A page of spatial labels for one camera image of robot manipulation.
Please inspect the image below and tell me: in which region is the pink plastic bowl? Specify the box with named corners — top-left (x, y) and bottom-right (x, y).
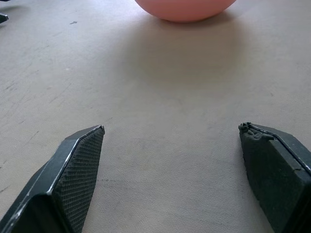
top-left (134, 0), bottom-right (238, 23)

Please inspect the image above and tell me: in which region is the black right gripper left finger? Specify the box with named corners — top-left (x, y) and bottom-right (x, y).
top-left (0, 125), bottom-right (105, 233)

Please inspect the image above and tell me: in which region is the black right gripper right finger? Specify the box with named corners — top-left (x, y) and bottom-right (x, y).
top-left (238, 121), bottom-right (311, 233)

